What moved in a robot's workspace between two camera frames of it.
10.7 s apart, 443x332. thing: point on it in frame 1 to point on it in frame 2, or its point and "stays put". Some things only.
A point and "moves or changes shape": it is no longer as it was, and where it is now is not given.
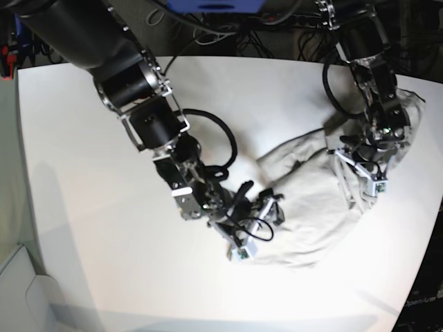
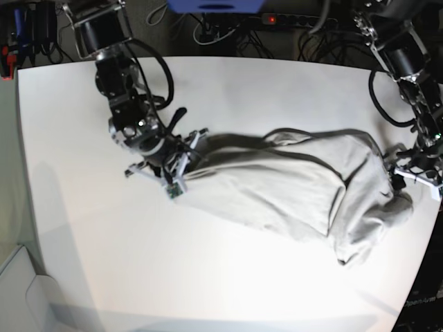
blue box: (215, 7) stays put
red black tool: (7, 57) stays put
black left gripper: (202, 200) to (138, 126)
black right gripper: (367, 145) to (425, 155)
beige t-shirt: (323, 192) moves or changes shape
